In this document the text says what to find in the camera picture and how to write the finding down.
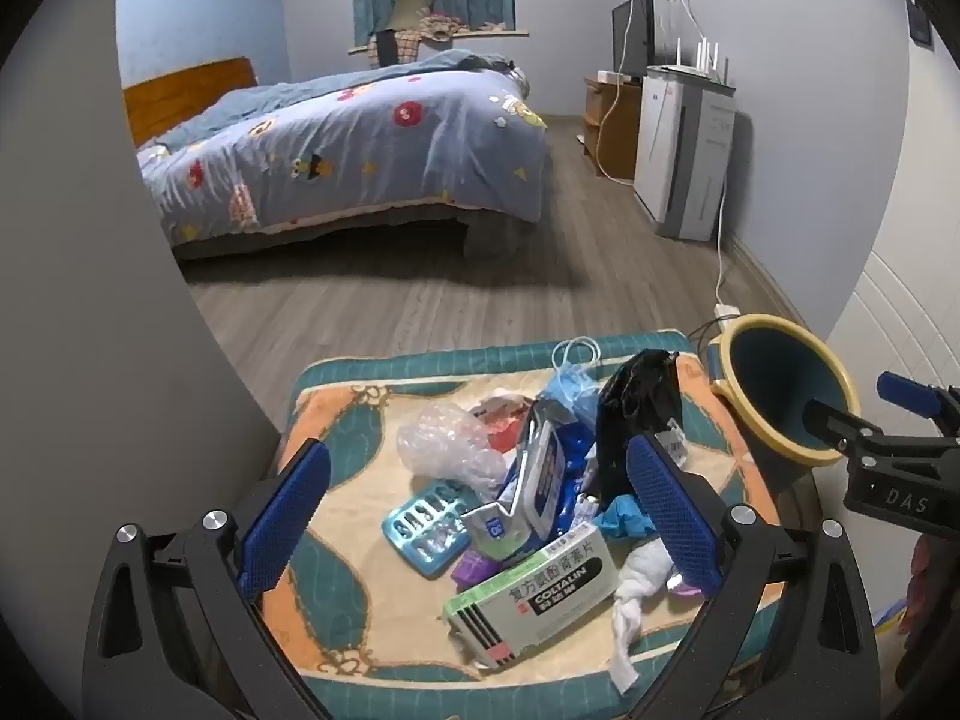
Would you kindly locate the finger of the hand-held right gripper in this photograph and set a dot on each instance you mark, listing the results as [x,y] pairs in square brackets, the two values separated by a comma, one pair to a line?
[907,390]
[836,424]

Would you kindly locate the checkered cloth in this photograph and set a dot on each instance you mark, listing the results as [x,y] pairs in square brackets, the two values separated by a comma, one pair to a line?
[405,45]

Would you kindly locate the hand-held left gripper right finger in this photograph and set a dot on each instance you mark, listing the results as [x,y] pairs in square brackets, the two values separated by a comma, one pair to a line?
[675,517]

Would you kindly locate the white cloth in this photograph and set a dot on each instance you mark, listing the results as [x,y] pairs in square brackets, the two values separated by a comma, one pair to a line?
[637,577]

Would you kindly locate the dark wall frame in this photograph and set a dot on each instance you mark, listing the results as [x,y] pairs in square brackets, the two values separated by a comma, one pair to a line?
[919,19]

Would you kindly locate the white air purifier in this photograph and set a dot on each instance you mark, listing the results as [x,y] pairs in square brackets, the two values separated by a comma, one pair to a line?
[679,157]

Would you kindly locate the dark blue plastic wrapper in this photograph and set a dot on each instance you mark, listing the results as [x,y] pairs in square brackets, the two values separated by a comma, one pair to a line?
[579,469]

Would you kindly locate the red white snack wrapper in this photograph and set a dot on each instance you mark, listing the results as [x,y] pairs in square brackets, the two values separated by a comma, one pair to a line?
[502,420]

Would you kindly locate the patterned quilted mat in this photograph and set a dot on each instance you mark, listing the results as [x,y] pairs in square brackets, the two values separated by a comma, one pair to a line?
[352,480]

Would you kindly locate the black monitor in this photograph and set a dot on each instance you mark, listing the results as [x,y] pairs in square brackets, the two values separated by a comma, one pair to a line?
[630,37]

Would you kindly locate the purple tube white nozzle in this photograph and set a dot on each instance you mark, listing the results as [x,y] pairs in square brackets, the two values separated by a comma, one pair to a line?
[472,566]

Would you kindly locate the wooden cabinet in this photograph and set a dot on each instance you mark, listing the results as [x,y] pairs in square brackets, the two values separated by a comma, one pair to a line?
[619,135]

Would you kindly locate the blue face mask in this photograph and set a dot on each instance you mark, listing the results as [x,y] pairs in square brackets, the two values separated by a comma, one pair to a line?
[570,397]

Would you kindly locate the wooden window sill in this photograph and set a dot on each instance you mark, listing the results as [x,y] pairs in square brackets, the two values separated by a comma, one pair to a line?
[495,34]

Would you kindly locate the pink patterned cloth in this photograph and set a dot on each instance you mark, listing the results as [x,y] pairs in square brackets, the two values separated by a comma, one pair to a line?
[442,24]

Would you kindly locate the blue white foil packet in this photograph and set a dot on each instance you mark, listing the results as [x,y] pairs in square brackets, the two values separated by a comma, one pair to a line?
[544,472]

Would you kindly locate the bed with patterned duvet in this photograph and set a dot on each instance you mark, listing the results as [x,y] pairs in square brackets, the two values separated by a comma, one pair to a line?
[375,142]

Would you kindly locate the blue rubber glove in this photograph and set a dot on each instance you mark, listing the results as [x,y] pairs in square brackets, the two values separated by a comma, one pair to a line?
[622,517]

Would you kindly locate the purple wrapper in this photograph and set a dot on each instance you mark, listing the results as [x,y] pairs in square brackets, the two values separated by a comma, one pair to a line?
[681,586]

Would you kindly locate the olive pillow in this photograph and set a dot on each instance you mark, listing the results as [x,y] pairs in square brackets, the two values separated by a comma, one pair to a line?
[412,11]

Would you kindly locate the clear bubble wrap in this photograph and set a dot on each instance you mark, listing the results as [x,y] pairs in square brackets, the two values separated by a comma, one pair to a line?
[442,442]

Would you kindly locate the black plastic bag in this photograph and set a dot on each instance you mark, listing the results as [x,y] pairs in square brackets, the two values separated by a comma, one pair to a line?
[637,405]

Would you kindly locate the wooden bed headboard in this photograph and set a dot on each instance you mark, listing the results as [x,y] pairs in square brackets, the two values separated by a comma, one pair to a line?
[180,90]

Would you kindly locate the small white blue sachet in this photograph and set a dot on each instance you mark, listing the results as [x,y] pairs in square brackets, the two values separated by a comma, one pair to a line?
[495,529]

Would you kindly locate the blue trash bin yellow rim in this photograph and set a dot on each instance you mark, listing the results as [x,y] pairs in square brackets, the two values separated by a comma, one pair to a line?
[780,375]

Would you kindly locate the white wardrobe door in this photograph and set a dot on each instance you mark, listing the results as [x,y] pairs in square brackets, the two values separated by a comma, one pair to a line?
[900,315]

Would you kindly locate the grey bed base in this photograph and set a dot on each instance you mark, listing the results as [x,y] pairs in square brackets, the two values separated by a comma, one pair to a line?
[337,229]

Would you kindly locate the green white medicine box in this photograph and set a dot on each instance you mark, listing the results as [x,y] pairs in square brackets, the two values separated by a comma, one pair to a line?
[525,600]

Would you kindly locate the white power strip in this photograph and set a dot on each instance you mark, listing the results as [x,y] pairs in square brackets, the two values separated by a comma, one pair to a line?
[724,310]

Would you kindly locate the blue blister pack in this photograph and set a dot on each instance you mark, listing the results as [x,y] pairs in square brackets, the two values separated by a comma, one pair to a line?
[424,532]

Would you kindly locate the white router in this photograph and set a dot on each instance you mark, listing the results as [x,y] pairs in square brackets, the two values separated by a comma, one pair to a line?
[701,60]

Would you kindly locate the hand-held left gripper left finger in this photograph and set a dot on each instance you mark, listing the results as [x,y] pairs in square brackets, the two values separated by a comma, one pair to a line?
[285,517]

